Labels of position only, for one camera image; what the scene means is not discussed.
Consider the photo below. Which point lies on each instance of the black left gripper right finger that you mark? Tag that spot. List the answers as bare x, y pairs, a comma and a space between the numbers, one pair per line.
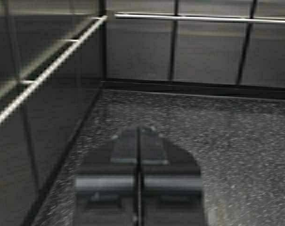
172, 190

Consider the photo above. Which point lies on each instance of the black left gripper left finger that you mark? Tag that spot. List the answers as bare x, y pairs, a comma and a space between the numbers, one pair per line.
105, 182

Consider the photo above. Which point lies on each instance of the elevator side handrail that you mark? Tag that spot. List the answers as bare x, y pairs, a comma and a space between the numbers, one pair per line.
35, 84

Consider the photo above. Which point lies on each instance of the elevator back handrail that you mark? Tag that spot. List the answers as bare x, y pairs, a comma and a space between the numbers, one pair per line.
199, 19

